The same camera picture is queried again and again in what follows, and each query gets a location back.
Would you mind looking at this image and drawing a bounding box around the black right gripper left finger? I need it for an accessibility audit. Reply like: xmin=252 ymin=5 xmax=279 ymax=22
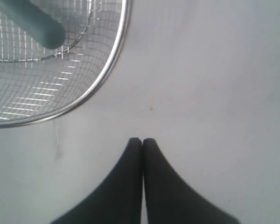
xmin=54 ymin=138 xmax=143 ymax=224

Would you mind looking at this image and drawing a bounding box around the oval steel mesh basket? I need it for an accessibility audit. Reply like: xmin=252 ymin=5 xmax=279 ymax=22
xmin=0 ymin=0 xmax=132 ymax=128

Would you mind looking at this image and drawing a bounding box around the teal handled vegetable peeler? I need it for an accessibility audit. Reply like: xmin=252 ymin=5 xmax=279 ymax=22
xmin=0 ymin=0 xmax=66 ymax=49

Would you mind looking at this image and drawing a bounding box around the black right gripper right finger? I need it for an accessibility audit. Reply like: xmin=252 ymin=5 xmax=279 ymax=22
xmin=142 ymin=138 xmax=239 ymax=224

